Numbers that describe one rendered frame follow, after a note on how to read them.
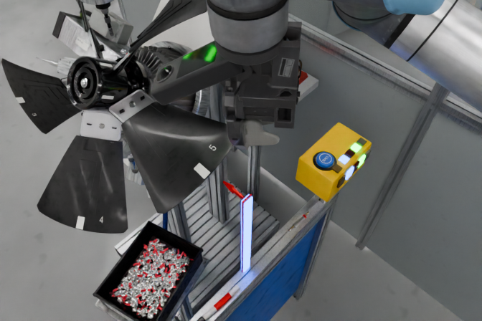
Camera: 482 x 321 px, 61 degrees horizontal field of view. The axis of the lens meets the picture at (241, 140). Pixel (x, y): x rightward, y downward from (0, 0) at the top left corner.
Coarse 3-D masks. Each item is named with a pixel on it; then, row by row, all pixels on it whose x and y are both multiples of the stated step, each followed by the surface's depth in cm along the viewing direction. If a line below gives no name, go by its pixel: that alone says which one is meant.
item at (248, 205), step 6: (246, 204) 75; (246, 210) 76; (246, 216) 78; (246, 222) 80; (246, 228) 82; (246, 234) 84; (246, 240) 86; (246, 246) 89; (246, 252) 91; (246, 258) 94; (246, 264) 97
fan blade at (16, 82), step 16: (16, 64) 103; (16, 80) 107; (32, 80) 103; (48, 80) 100; (16, 96) 111; (32, 96) 107; (48, 96) 104; (64, 96) 102; (48, 112) 110; (64, 112) 108; (48, 128) 115
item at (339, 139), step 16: (336, 128) 101; (320, 144) 98; (336, 144) 98; (352, 144) 98; (368, 144) 98; (304, 160) 95; (336, 160) 94; (352, 160) 95; (304, 176) 98; (320, 176) 93; (336, 176) 92; (320, 192) 97; (336, 192) 99
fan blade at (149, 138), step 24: (144, 120) 87; (168, 120) 86; (192, 120) 86; (216, 120) 85; (144, 144) 83; (168, 144) 82; (192, 144) 82; (144, 168) 81; (168, 168) 80; (192, 168) 79; (168, 192) 79
